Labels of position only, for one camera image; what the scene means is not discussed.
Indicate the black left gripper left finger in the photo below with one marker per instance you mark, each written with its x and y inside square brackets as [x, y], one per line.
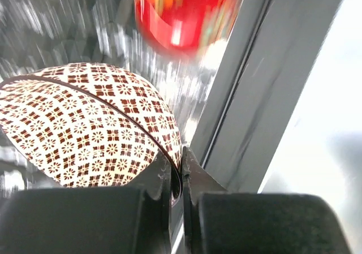
[129, 219]

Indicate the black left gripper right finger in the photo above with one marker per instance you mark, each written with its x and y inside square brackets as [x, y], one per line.
[218, 221]

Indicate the brown patterned bowl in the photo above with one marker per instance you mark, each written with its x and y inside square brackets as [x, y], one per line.
[89, 124]

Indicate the red floral plate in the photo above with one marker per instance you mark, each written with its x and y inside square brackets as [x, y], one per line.
[185, 27]

